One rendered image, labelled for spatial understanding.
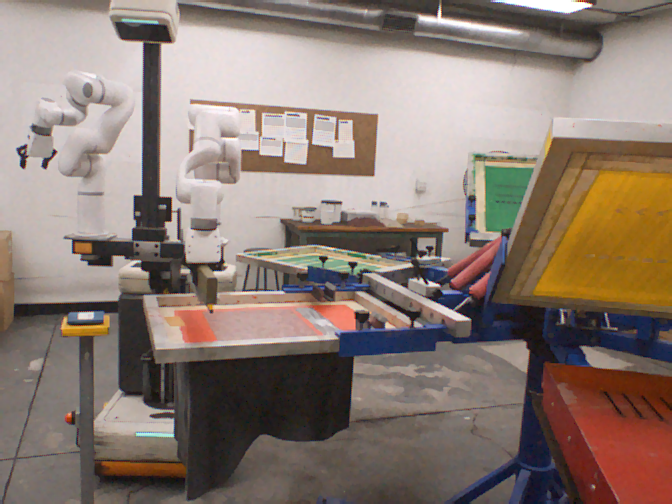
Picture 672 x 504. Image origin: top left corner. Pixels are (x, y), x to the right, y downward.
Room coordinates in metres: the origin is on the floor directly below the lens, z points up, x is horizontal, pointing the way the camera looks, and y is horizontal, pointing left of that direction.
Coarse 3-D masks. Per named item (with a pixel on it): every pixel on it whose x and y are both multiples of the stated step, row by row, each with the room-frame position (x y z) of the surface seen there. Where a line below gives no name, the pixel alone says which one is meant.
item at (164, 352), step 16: (144, 304) 1.88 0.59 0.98; (160, 304) 1.94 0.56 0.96; (176, 304) 1.96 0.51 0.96; (192, 304) 1.98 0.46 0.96; (224, 304) 2.02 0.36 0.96; (368, 304) 2.06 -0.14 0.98; (384, 304) 2.01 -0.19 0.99; (160, 320) 1.67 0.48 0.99; (400, 320) 1.83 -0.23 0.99; (160, 336) 1.52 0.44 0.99; (320, 336) 1.60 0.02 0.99; (336, 336) 1.60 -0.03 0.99; (160, 352) 1.42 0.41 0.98; (176, 352) 1.43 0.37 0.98; (192, 352) 1.45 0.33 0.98; (208, 352) 1.46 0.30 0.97; (224, 352) 1.47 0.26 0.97; (240, 352) 1.49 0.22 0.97; (256, 352) 1.50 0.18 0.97; (272, 352) 1.52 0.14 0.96; (288, 352) 1.53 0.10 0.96; (304, 352) 1.55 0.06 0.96; (320, 352) 1.57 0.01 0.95
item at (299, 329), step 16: (352, 320) 1.91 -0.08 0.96; (368, 320) 1.92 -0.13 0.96; (192, 336) 1.64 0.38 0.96; (208, 336) 1.65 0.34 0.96; (224, 336) 1.66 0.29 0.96; (240, 336) 1.67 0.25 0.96; (256, 336) 1.68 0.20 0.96; (272, 336) 1.68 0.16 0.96; (288, 336) 1.69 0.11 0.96; (304, 336) 1.70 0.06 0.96
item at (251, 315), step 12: (180, 312) 1.89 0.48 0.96; (192, 312) 1.90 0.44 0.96; (204, 312) 1.91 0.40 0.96; (216, 312) 1.91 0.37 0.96; (228, 312) 1.92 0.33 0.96; (240, 312) 1.93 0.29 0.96; (252, 312) 1.94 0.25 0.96; (264, 312) 1.95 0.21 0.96; (276, 312) 1.96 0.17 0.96; (288, 312) 1.96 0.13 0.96; (324, 312) 1.99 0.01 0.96; (336, 312) 2.00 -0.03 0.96; (348, 312) 2.01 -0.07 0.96; (192, 324) 1.76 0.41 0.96; (204, 324) 1.77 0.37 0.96; (216, 324) 1.77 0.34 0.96; (228, 324) 1.78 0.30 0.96; (240, 324) 1.79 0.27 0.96
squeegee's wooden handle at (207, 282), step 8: (200, 264) 1.74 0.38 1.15; (200, 272) 1.68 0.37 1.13; (208, 272) 1.64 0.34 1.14; (200, 280) 1.68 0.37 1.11; (208, 280) 1.57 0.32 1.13; (216, 280) 1.58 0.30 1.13; (200, 288) 1.68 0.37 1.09; (208, 288) 1.57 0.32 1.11; (216, 288) 1.58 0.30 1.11; (208, 296) 1.58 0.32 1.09; (216, 296) 1.58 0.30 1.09; (208, 304) 1.58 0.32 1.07
